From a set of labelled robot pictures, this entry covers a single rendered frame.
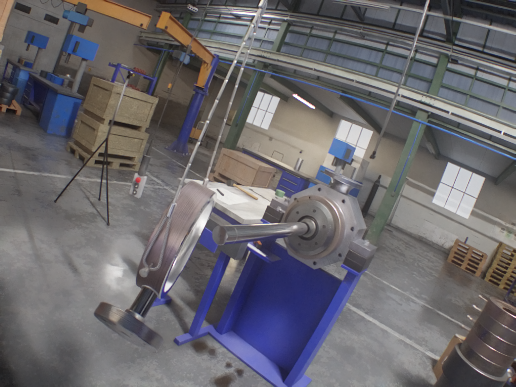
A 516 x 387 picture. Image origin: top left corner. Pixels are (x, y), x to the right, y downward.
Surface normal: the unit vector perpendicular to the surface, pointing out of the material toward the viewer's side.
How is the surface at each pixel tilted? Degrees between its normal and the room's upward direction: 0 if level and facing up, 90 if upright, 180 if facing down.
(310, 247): 90
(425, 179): 90
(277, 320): 90
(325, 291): 90
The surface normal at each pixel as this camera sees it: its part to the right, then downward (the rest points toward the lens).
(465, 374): -0.82, -0.24
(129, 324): 0.36, -0.54
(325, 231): -0.55, -0.07
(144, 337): 0.73, -0.21
